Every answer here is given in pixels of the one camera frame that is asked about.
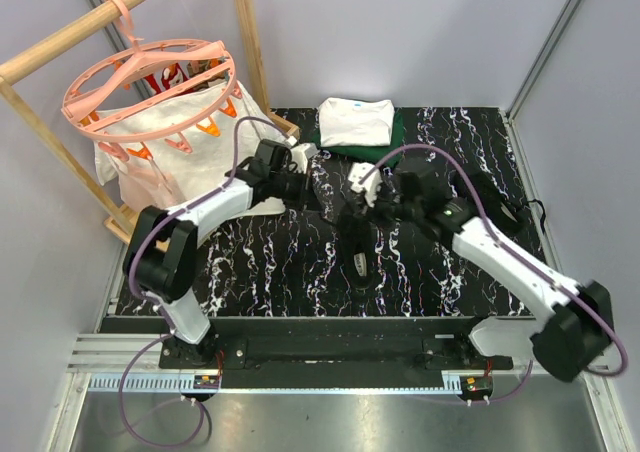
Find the black canvas sneaker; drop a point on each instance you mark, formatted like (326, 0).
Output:
(357, 246)

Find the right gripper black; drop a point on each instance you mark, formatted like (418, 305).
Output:
(370, 214)

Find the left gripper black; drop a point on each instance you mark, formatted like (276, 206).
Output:
(303, 200)

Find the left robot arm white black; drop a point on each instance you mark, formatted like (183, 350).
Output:
(160, 261)

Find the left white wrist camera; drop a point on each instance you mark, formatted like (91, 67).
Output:
(301, 156)

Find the pink cloth hanging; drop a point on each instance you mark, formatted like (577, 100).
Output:
(142, 187)

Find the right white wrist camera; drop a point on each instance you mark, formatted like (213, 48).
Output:
(365, 179)

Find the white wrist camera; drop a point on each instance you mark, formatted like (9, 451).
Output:
(365, 179)
(301, 156)

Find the black shoelace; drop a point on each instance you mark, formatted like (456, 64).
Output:
(331, 209)

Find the aluminium rail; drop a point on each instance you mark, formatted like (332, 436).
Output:
(131, 364)

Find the folded green garment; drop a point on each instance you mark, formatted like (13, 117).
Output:
(369, 154)

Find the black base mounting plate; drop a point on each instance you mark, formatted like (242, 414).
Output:
(388, 354)

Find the folded white t-shirt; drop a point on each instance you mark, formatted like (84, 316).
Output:
(344, 122)

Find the pink round clip hanger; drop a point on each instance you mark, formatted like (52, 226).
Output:
(166, 70)

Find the white cloth hanging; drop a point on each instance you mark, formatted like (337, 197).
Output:
(212, 142)

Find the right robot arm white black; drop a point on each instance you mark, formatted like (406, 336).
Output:
(572, 322)

